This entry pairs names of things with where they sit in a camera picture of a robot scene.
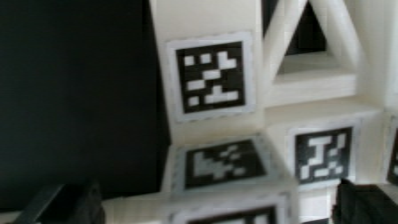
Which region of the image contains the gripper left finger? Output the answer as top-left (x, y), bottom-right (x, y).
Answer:
top-left (12, 181), bottom-right (105, 224)

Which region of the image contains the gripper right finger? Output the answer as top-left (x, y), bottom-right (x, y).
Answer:
top-left (332, 179), bottom-right (398, 224)

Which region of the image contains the white tagged leg block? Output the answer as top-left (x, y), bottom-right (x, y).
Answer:
top-left (382, 112), bottom-right (398, 185)
top-left (161, 134), bottom-right (298, 224)

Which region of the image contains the white chair back piece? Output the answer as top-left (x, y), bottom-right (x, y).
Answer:
top-left (149, 0), bottom-right (398, 145)

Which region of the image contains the white chair seat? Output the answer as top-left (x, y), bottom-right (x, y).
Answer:
top-left (265, 97), bottom-right (391, 223)

